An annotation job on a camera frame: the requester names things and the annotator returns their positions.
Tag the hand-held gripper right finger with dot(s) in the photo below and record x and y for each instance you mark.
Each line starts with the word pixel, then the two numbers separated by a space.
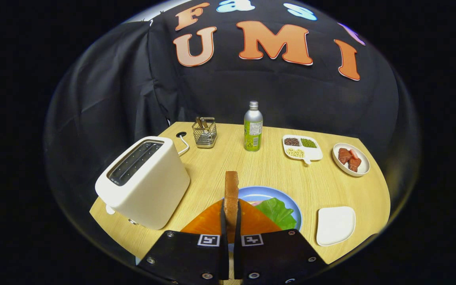
pixel 237 257

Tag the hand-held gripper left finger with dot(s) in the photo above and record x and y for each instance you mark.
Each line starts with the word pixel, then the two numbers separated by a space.
pixel 224 257

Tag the green lettuce leaf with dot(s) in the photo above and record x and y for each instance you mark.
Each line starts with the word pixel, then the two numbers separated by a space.
pixel 277 213

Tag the toasted bread slice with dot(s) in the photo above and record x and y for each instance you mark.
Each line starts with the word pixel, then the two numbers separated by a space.
pixel 231 190

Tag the pink ham slice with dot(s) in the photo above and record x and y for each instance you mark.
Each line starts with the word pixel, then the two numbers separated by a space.
pixel 256 203

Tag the blue plate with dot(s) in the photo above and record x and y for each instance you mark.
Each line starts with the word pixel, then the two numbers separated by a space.
pixel 259 194

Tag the white toaster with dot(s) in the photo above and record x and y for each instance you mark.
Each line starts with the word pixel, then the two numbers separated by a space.
pixel 152 194

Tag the white square plate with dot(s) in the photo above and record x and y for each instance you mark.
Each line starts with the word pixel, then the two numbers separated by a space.
pixel 335 225

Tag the pile of yellow beans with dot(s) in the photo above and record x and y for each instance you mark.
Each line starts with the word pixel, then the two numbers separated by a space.
pixel 295 152

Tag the pile of dark beans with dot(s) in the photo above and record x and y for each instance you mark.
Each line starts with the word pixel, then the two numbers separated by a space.
pixel 292 141

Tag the white divided dish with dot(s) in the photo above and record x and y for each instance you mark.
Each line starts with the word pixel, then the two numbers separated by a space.
pixel 314 153

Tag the silver bottle green label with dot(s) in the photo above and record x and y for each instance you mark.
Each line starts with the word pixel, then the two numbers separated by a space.
pixel 253 126

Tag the pile of green beans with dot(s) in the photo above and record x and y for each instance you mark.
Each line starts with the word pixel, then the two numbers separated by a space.
pixel 308 143

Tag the wooden sticks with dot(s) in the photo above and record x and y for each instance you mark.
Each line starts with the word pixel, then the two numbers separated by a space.
pixel 202 122

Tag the brown meat piece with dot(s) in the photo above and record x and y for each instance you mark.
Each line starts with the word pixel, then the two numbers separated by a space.
pixel 354 164
pixel 344 155

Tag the red food slice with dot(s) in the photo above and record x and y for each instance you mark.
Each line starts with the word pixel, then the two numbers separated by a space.
pixel 354 154

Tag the white oval plate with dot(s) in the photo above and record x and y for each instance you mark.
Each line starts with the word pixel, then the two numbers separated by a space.
pixel 364 166

